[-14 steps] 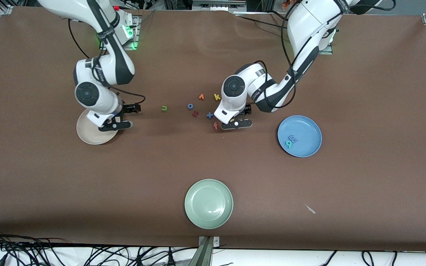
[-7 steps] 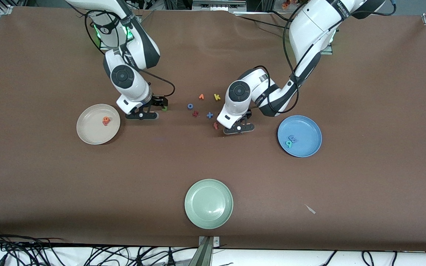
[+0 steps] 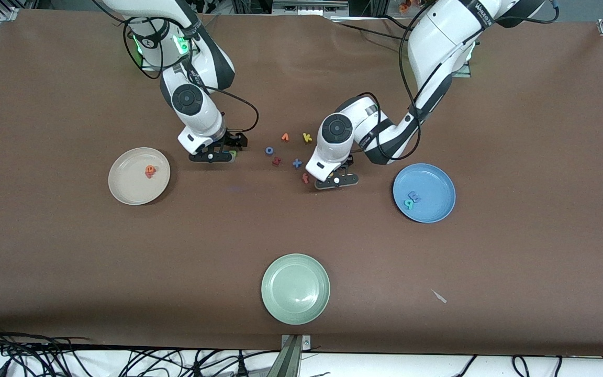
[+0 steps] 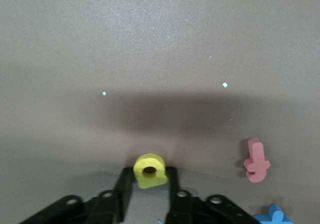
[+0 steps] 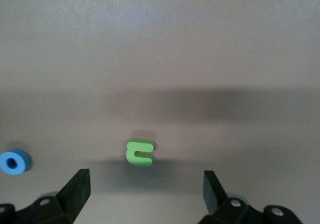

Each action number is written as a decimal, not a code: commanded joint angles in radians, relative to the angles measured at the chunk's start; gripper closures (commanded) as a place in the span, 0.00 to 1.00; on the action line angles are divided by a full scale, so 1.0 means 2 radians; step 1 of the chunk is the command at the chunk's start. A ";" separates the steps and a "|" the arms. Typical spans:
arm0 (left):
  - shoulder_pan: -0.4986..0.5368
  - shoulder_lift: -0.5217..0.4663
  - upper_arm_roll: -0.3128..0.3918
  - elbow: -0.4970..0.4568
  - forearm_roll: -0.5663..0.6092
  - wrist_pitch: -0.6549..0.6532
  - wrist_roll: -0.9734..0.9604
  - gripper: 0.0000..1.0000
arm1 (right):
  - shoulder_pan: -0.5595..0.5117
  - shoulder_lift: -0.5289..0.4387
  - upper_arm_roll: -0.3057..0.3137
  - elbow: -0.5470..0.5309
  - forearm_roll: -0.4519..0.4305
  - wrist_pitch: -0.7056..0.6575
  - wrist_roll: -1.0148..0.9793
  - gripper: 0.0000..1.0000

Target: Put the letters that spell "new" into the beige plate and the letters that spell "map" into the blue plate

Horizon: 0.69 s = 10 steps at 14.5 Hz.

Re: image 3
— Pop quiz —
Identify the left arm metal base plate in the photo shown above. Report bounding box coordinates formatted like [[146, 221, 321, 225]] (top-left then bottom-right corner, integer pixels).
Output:
[[453, 52, 472, 78]]

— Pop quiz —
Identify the blue plate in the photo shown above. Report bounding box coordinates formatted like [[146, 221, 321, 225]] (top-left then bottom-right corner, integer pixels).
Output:
[[393, 163, 456, 224]]

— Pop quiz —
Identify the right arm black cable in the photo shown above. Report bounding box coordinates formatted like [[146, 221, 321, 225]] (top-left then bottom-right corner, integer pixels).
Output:
[[92, 0, 260, 132]]

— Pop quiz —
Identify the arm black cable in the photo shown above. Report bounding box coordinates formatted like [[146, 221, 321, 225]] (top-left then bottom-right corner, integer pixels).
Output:
[[92, 0, 260, 132], [363, 0, 561, 161]]

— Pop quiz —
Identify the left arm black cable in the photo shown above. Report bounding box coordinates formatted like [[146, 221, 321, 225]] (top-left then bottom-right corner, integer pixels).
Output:
[[363, 0, 561, 161]]

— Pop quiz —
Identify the beige brown plate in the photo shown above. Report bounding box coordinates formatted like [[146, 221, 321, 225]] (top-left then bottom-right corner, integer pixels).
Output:
[[108, 147, 171, 206]]

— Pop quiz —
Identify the brown table cover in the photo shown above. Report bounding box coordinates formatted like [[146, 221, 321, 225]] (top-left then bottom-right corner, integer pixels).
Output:
[[0, 9, 603, 357]]

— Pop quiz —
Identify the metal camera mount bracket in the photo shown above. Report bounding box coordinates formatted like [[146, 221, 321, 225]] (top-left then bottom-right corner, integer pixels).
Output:
[[281, 334, 311, 377]]

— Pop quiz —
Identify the black base power cable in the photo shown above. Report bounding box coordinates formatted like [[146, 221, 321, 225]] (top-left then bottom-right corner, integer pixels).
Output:
[[333, 15, 412, 41]]

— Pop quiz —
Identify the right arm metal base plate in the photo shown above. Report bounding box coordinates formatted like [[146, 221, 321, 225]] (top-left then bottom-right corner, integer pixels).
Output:
[[141, 52, 169, 72]]

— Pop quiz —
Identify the aluminium frame structure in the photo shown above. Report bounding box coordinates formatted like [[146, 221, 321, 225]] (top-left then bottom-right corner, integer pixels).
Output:
[[273, 0, 349, 16]]

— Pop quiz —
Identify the pale green plate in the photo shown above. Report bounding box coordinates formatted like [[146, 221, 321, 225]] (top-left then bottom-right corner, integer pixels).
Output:
[[261, 253, 331, 325]]

